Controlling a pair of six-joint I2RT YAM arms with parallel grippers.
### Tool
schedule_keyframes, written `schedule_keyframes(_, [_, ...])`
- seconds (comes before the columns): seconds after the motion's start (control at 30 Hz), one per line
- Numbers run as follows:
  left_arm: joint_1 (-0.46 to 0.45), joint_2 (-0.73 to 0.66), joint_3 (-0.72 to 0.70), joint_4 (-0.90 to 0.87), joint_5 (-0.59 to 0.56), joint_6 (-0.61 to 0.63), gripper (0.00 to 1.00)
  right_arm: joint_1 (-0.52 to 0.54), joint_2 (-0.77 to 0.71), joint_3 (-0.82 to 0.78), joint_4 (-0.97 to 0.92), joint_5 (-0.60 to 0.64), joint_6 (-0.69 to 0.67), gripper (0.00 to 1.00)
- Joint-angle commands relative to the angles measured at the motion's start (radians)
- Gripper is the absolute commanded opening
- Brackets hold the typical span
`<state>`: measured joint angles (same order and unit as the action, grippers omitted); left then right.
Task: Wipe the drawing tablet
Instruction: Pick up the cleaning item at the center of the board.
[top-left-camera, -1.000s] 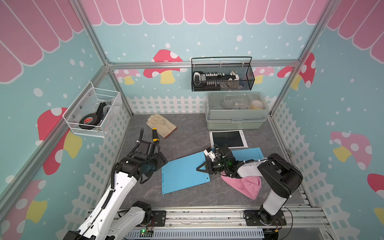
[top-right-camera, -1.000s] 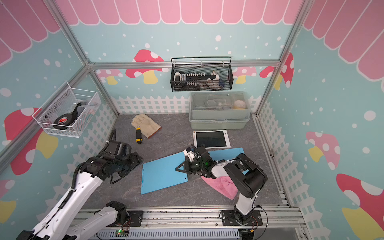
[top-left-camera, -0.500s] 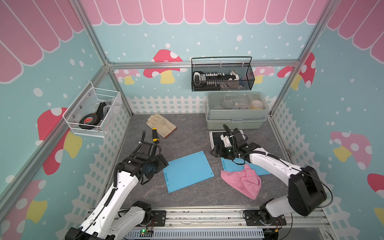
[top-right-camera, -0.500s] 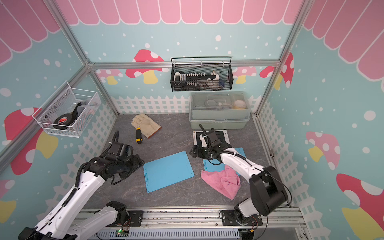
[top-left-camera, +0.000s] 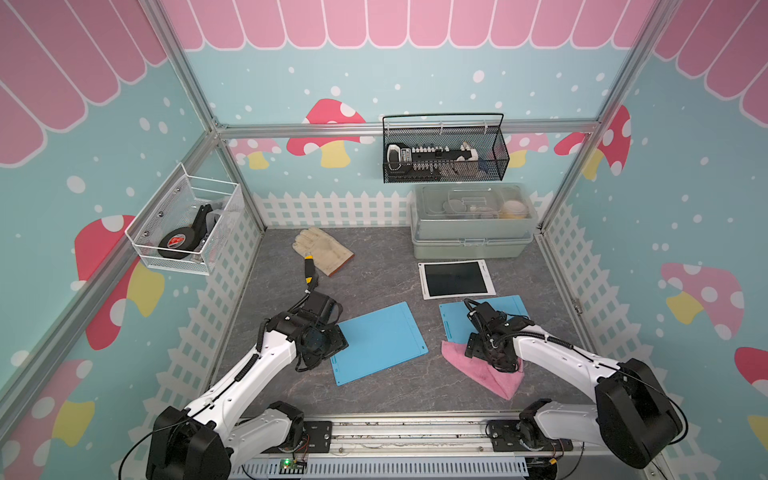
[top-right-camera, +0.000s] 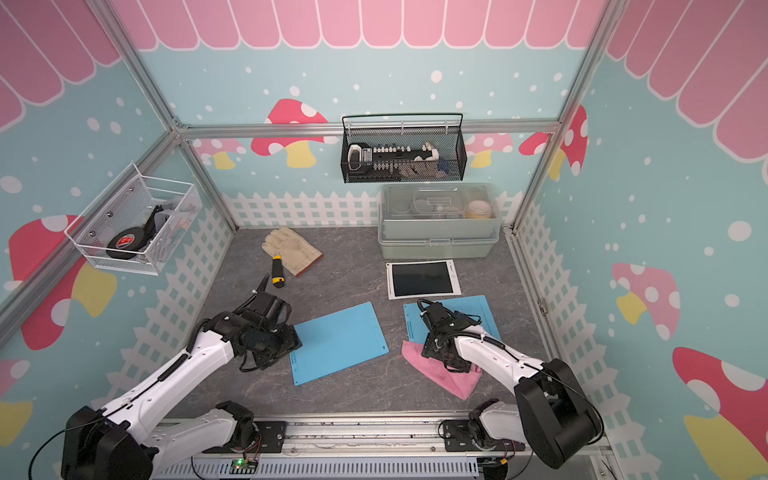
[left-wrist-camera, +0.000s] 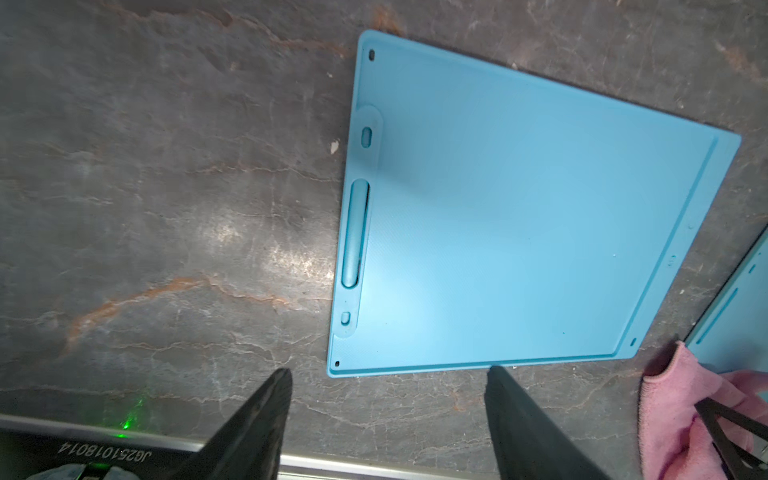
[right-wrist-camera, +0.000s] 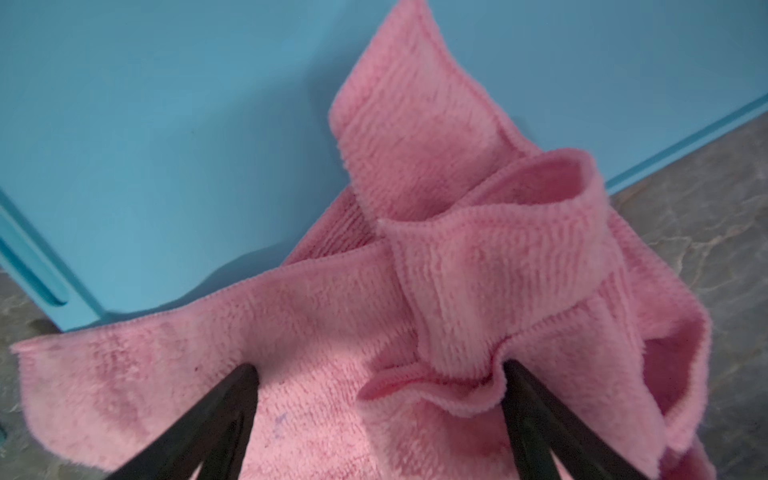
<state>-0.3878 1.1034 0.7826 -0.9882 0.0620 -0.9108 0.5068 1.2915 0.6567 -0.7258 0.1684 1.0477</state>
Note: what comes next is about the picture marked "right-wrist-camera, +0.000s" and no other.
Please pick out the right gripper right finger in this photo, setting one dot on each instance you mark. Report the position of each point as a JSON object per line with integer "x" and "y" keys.
{"x": 543, "y": 431}

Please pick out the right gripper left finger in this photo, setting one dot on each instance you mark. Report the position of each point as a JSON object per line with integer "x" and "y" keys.
{"x": 209, "y": 441}

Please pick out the pink cleaning cloth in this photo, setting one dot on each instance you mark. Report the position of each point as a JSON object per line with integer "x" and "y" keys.
{"x": 379, "y": 342}

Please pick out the blue front drawing tablet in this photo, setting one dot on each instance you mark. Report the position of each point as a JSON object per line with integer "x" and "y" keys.
{"x": 153, "y": 152}

